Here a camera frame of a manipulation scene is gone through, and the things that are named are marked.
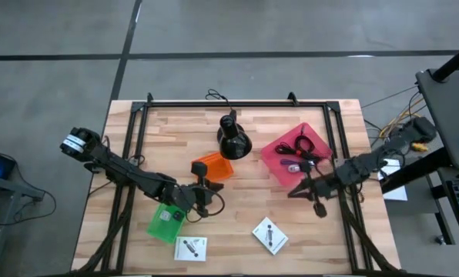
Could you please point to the black side desk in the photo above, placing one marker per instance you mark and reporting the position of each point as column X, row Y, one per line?
column 456, row 238

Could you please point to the grey closed laptop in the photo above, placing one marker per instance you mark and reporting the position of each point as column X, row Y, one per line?
column 449, row 115

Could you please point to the white adapter box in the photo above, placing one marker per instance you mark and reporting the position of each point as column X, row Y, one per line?
column 191, row 249
column 270, row 235

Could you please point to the white paper sheet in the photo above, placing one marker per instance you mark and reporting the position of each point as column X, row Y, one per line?
column 397, row 192

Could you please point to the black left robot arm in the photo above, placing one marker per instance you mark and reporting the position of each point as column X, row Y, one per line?
column 118, row 171

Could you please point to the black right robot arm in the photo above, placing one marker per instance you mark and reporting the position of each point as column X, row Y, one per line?
column 368, row 161

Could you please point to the black desk lamp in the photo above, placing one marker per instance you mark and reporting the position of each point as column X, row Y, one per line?
column 233, row 148

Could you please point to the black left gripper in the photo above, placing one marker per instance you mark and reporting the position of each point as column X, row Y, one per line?
column 187, row 194

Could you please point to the black pole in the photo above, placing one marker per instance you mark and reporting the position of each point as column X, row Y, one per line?
column 453, row 63

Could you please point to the grey metal stand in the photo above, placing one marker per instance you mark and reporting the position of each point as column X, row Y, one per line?
column 6, row 192

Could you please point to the pink plastic bin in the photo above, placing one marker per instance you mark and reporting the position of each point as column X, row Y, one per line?
column 270, row 157

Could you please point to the small clear white adapter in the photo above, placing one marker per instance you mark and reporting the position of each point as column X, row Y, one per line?
column 165, row 216

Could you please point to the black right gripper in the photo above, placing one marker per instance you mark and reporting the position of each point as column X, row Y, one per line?
column 323, row 187

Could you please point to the orange plastic basket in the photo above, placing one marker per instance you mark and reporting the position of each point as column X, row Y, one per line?
column 218, row 169

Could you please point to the green plastic basket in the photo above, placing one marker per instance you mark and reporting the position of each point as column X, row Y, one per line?
column 163, row 231

